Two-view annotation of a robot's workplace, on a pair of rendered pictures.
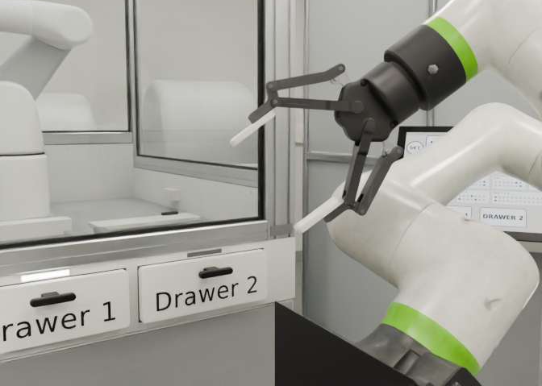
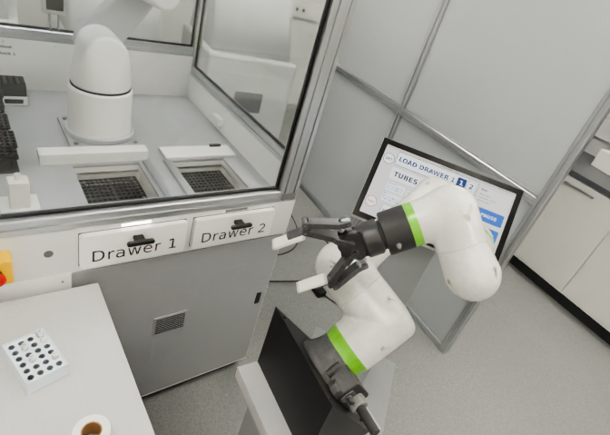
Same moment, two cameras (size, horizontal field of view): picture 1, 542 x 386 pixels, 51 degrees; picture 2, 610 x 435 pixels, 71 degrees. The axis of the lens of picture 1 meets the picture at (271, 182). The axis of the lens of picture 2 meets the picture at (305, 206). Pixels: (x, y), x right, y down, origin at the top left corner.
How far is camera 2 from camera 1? 0.52 m
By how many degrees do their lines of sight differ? 26
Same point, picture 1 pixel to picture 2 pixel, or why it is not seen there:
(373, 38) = not seen: outside the picture
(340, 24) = not seen: outside the picture
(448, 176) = not seen: hidden behind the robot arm
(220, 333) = (236, 250)
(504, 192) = not seen: hidden behind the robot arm
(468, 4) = (433, 215)
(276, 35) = (319, 74)
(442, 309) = (359, 347)
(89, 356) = (156, 262)
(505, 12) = (449, 231)
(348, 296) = (319, 168)
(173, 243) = (218, 204)
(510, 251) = (404, 325)
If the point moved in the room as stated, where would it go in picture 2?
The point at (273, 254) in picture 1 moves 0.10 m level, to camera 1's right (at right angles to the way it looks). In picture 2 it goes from (279, 209) to (306, 215)
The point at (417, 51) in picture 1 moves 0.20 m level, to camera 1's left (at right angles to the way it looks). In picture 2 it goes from (394, 233) to (294, 211)
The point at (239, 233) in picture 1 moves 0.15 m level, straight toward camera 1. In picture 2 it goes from (260, 198) to (260, 223)
